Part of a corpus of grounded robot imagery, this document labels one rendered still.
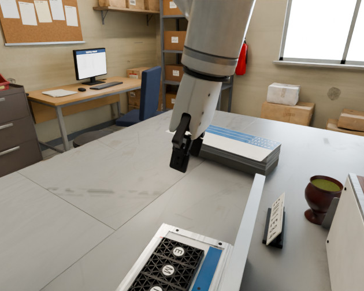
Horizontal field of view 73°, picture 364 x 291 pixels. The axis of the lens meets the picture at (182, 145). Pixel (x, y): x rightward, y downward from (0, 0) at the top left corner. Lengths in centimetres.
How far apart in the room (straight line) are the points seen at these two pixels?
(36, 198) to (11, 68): 253
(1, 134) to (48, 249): 216
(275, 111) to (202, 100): 308
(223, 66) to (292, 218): 50
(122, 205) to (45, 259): 23
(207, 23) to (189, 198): 53
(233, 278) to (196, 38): 30
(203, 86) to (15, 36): 302
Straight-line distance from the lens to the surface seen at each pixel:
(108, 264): 61
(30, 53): 338
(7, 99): 275
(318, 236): 72
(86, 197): 81
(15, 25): 331
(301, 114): 337
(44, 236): 72
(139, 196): 78
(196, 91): 37
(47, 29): 346
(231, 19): 36
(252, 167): 89
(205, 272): 55
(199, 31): 36
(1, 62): 326
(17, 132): 283
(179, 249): 57
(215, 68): 36
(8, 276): 67
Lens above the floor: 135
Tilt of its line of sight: 25 degrees down
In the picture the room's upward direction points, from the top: straight up
